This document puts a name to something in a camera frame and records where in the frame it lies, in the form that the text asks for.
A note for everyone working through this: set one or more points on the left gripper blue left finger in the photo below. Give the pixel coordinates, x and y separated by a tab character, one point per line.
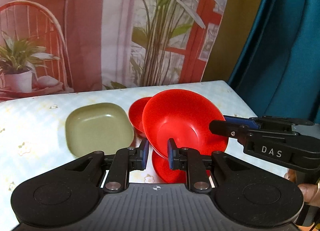
122	163

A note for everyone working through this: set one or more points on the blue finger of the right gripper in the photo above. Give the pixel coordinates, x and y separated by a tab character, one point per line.
236	131
242	121

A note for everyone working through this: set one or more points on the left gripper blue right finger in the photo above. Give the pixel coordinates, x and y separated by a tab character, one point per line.
194	164

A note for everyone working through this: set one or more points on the red bowl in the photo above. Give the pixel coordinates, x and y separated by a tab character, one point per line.
185	117
135	115
161	167

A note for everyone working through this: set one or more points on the green square plate back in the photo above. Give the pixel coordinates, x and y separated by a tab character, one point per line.
98	127

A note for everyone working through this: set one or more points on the red bowl back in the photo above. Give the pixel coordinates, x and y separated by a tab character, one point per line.
135	115

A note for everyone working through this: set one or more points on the person right hand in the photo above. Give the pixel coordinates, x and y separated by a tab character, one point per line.
310	191

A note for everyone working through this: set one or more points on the teal curtain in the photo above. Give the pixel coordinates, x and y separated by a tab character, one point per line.
277	72

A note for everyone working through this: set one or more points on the printed room backdrop cloth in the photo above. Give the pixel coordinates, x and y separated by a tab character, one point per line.
65	46

